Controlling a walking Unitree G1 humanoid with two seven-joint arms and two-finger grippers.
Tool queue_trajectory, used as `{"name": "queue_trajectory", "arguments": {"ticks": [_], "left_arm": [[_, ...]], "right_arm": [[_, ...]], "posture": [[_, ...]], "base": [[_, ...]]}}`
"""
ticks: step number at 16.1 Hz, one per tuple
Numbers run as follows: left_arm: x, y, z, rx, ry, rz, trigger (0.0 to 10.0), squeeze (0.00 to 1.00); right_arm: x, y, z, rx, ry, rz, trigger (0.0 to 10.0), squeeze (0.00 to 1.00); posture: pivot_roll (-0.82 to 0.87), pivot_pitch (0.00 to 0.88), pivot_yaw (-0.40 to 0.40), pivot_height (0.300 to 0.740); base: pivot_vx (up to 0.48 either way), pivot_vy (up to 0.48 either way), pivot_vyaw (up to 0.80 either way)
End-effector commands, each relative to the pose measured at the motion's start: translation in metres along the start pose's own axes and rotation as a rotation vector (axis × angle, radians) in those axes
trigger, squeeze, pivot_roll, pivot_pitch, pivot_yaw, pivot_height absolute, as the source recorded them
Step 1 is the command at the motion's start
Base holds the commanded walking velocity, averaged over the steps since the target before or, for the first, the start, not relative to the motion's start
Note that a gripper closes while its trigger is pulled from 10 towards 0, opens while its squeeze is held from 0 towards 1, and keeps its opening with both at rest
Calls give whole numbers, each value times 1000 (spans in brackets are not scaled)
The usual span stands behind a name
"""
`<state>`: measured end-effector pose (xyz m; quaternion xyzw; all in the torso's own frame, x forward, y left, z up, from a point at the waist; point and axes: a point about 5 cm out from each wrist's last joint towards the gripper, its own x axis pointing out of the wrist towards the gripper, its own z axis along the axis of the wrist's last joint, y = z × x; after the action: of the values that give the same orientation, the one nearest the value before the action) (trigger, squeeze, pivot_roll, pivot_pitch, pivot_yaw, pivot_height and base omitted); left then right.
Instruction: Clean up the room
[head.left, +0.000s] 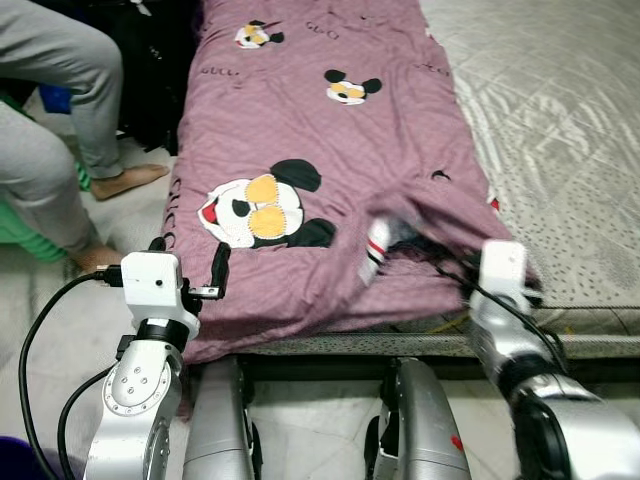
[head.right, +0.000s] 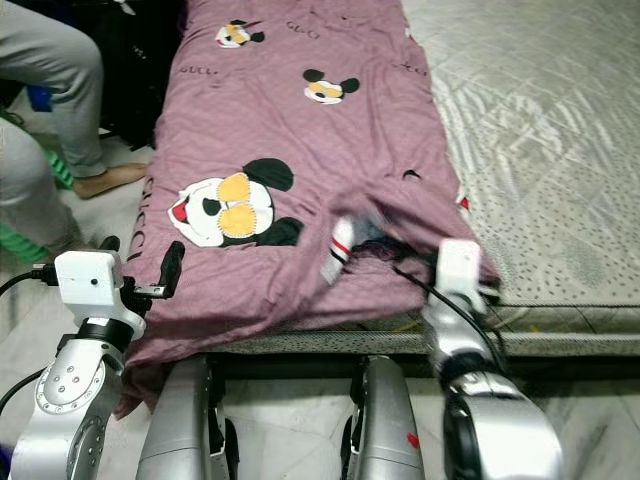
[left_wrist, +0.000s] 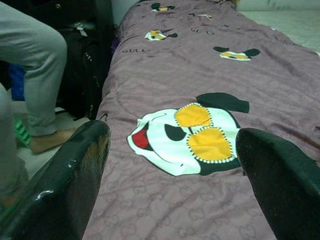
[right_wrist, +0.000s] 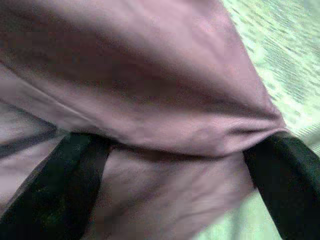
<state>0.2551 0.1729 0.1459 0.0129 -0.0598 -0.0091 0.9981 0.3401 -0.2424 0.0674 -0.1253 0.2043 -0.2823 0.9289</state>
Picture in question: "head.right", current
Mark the pink cartoon mouse blanket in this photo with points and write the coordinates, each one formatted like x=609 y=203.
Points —
x=280 y=140

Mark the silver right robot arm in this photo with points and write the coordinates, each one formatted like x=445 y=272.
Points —
x=455 y=340

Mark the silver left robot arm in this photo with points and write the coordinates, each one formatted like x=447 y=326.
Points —
x=75 y=400

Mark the green plastic stool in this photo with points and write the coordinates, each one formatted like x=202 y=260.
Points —
x=20 y=245

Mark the silver left robot leg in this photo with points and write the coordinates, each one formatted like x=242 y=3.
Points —
x=175 y=430

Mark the silver robot leg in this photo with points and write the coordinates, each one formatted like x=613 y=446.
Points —
x=385 y=430
x=175 y=430

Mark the small blue box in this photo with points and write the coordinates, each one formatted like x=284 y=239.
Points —
x=42 y=98

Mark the white cloth with red stripes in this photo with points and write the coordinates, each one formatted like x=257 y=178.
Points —
x=338 y=250

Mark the black bag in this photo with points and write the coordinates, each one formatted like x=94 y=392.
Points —
x=140 y=70

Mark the person in grey trousers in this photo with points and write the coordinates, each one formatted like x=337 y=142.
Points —
x=50 y=45

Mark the silver right robot leg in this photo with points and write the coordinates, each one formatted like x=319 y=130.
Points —
x=385 y=430

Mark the grey quilted mattress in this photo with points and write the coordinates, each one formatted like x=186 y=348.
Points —
x=540 y=120

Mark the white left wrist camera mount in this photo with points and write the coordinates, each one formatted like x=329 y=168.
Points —
x=85 y=283

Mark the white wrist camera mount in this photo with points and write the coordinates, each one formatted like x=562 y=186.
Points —
x=85 y=283
x=458 y=268

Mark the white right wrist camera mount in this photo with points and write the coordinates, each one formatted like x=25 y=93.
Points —
x=458 y=268

